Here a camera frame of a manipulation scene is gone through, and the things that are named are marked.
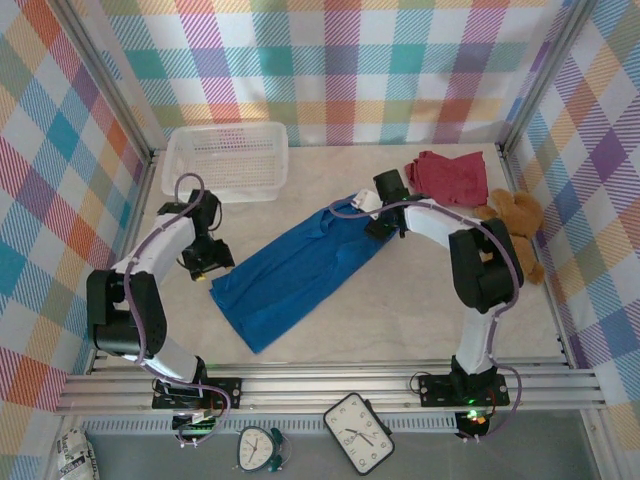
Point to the small green alarm clock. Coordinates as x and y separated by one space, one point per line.
255 450

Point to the blue ribbed tank top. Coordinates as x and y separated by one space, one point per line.
290 270

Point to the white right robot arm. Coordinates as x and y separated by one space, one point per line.
430 225

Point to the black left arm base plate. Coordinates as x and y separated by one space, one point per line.
237 387

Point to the aluminium frame post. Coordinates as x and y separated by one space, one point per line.
542 75
112 85

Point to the black square wall clock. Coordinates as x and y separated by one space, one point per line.
357 435

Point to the printed newspaper bundle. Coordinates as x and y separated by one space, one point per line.
72 450

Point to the white plastic basket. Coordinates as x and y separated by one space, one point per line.
225 160

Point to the aluminium side rail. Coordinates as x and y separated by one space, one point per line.
509 170
141 192

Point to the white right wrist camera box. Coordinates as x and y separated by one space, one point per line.
367 199

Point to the wide aluminium base rail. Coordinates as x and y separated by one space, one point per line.
325 385

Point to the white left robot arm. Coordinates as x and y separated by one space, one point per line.
165 245

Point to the brown teddy bear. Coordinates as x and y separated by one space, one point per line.
520 210

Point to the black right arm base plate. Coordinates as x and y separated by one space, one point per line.
432 390

